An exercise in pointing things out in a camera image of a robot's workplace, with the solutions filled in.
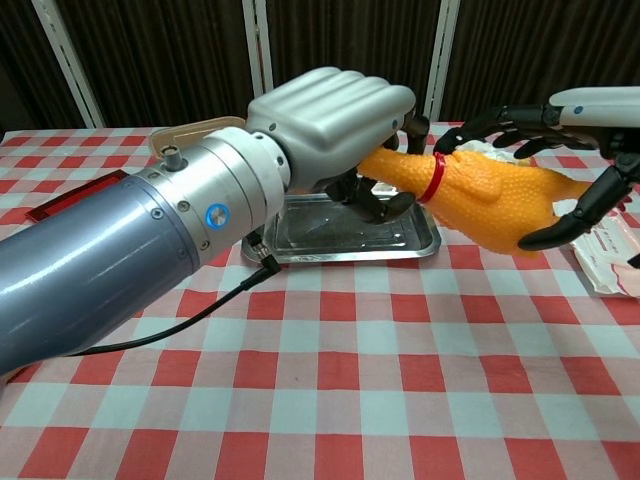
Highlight white partition frame post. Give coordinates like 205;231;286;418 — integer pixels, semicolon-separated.
30;0;106;129
422;0;462;122
241;0;277;101

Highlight stainless steel rectangular tray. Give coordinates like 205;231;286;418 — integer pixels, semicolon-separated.
241;192;443;265

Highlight brown rectangular food container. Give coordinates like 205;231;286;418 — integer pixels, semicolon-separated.
149;115;246;156

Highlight yellow rubber chicken toy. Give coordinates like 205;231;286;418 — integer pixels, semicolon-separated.
358;145;601;261

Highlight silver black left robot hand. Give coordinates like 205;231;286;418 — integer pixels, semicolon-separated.
245;66;431;227

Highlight red certificate booklet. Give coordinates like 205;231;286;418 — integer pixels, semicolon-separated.
25;168;130;224

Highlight black cable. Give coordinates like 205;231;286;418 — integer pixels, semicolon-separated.
64;234;284;357

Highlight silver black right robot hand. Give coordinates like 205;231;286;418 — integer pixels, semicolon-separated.
432;85;640;269

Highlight pink white wet wipes pack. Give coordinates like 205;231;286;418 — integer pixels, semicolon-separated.
552;197;640;300

